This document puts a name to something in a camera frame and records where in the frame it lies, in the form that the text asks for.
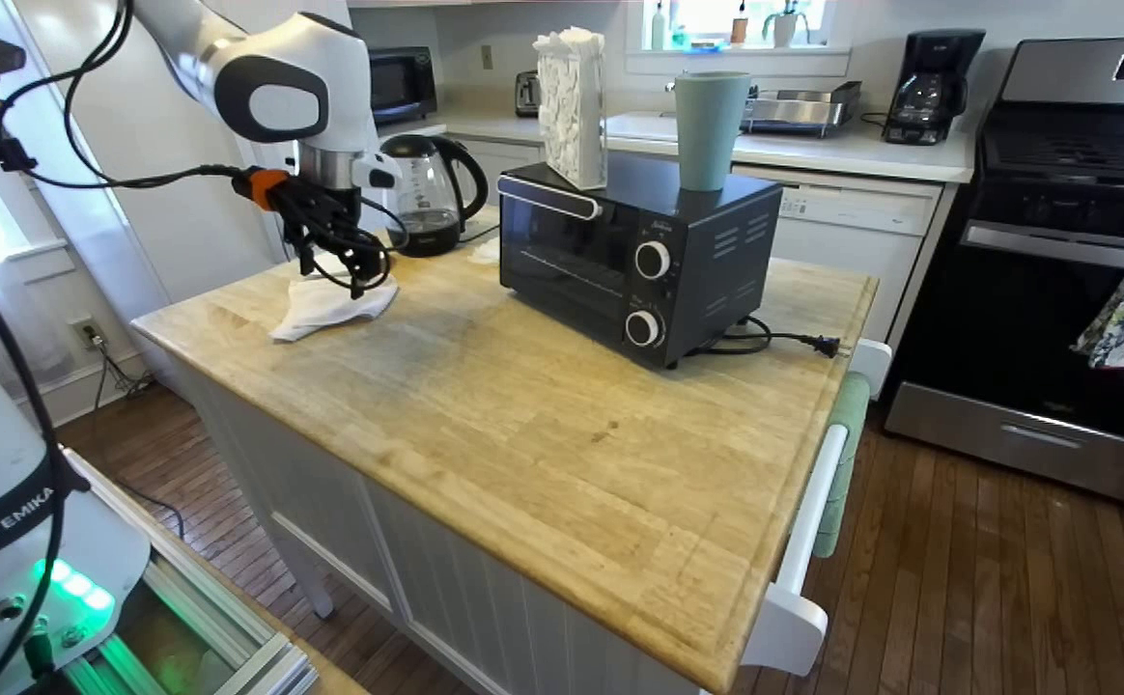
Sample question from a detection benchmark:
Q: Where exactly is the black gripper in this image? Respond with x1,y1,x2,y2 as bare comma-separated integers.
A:
279,173,390,299

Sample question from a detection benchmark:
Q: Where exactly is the white cloth towel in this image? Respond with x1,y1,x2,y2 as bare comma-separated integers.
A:
266,263,402,344

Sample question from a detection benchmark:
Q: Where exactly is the black toaster oven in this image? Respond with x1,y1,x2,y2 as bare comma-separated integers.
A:
494,154,789,375

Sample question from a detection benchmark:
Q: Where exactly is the white towel bar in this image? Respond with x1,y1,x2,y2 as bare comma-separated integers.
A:
738,334,897,678

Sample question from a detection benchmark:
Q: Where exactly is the green hanging towel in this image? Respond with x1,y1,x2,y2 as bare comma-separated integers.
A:
809,369,877,561

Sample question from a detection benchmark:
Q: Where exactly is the glass kettle with black lid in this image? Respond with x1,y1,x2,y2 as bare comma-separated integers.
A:
371,132,491,259

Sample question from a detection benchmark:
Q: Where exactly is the black microwave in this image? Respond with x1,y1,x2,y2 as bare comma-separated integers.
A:
364,41,438,128

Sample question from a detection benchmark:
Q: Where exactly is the white textured box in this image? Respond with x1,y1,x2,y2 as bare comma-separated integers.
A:
527,23,608,192

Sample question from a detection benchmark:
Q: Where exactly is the white island cabinet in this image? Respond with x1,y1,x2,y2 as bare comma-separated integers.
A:
186,369,708,695

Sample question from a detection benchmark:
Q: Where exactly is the teal green cup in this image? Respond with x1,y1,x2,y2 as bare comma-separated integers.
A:
671,70,754,198

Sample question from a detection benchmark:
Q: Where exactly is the kitchen window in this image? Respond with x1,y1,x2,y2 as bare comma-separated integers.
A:
621,0,847,56

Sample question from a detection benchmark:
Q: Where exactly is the grey dish rack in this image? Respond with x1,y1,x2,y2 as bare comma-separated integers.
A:
742,75,867,140

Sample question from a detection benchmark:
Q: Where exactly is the white pitcher with brush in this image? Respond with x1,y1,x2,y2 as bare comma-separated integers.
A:
759,0,805,52

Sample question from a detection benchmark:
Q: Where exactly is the white dishwasher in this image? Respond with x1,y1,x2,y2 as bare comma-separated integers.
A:
731,165,950,344

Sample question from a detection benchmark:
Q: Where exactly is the black coffee maker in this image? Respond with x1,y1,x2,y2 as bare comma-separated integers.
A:
881,25,987,146

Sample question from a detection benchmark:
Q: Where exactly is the black and steel stove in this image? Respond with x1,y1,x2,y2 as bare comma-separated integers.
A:
881,33,1124,521

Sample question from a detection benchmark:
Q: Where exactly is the white wall outlet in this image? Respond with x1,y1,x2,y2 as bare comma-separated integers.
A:
65,312,111,358

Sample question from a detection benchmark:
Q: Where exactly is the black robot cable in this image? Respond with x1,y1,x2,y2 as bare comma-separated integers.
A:
0,0,256,198

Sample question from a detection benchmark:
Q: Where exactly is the aluminium frame rail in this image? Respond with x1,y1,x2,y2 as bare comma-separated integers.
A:
60,447,371,695

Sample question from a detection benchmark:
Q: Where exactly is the black oven power cable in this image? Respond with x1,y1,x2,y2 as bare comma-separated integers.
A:
697,312,841,364

